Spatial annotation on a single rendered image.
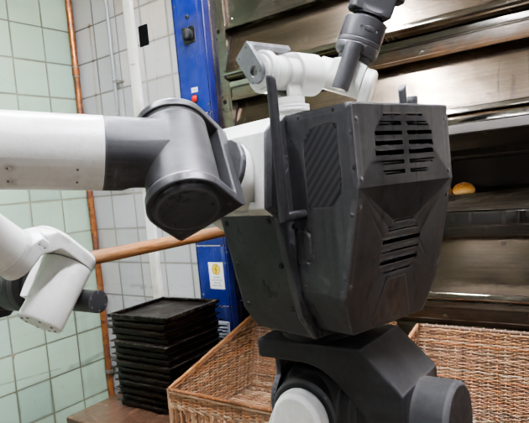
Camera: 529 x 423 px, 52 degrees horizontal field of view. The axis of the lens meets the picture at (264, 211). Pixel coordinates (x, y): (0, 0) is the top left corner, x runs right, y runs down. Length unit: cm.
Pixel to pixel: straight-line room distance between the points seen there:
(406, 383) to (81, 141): 51
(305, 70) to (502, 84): 87
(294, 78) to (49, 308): 48
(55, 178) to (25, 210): 185
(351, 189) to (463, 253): 107
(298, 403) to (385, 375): 14
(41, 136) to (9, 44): 197
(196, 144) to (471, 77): 113
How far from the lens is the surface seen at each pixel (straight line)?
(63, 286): 83
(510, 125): 146
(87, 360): 272
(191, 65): 216
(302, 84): 85
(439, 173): 77
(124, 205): 249
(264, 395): 197
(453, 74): 168
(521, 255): 165
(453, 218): 166
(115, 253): 120
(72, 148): 64
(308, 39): 188
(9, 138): 64
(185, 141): 65
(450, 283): 168
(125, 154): 64
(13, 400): 255
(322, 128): 66
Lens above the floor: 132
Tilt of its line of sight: 3 degrees down
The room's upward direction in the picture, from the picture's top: 5 degrees counter-clockwise
